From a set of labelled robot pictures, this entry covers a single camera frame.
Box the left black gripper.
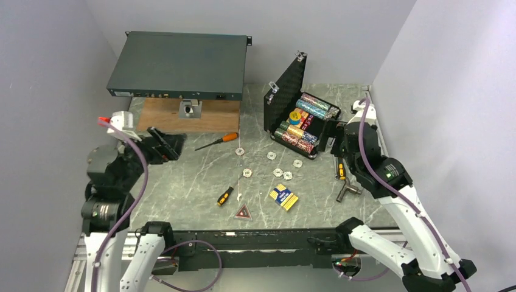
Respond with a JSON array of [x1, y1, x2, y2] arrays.
[[117, 125, 187, 190]]

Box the grey white 1 chip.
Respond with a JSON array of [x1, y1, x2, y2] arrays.
[[293, 159, 303, 168], [273, 168, 284, 177]]

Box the blue yellow card deck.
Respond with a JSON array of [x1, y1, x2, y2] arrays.
[[269, 184, 299, 212]]

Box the red triangular dealer token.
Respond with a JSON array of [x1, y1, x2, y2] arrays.
[[234, 204, 253, 221]]

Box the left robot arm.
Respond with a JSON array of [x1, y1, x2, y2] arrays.
[[81, 127, 187, 291]]

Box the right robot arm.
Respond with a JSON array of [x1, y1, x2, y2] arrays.
[[327, 121, 477, 291]]

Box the black poker chip case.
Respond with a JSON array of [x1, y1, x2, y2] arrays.
[[263, 51, 341, 160]]

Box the blue yellow dealer button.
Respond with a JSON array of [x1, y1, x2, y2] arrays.
[[288, 111, 302, 125]]

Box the silver metal stand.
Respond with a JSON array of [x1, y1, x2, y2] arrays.
[[178, 99, 202, 119]]

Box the wooden board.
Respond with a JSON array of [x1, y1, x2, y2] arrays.
[[136, 99, 240, 133]]

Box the grey metal T wrench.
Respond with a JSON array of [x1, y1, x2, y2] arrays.
[[336, 177, 362, 203]]

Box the dark green rack server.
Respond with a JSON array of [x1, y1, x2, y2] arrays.
[[106, 31, 253, 101]]

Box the yellow black handle tool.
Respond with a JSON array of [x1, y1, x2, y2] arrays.
[[334, 156, 346, 180]]

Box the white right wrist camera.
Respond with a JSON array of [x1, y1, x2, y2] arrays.
[[348, 100, 377, 125]]

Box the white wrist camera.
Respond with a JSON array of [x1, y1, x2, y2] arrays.
[[348, 100, 377, 125], [98, 111, 142, 141]]

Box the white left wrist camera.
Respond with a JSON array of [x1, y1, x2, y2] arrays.
[[98, 111, 142, 141]]

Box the orange handle screwdriver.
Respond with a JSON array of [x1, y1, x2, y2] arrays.
[[195, 132, 239, 151]]

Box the yellow black handle screwdriver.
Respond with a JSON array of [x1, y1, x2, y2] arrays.
[[217, 174, 243, 207]]

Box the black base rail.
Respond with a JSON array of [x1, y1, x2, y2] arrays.
[[153, 228, 354, 276]]

